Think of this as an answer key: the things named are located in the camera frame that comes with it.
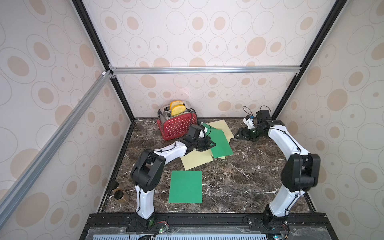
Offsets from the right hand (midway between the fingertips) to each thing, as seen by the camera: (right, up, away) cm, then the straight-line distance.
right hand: (237, 137), depth 90 cm
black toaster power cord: (-28, +19, +10) cm, 36 cm away
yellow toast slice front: (-37, +18, +8) cm, 42 cm away
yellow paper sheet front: (-25, -14, +7) cm, 30 cm away
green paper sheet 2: (-8, -7, +7) cm, 12 cm away
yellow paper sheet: (-5, +9, +27) cm, 29 cm away
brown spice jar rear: (-69, -25, -10) cm, 74 cm away
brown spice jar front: (-63, -29, -15) cm, 71 cm away
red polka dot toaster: (-40, +7, +8) cm, 41 cm away
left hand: (-11, -4, -3) cm, 13 cm away
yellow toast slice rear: (-39, +23, +11) cm, 47 cm away
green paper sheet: (-31, -29, -2) cm, 43 cm away
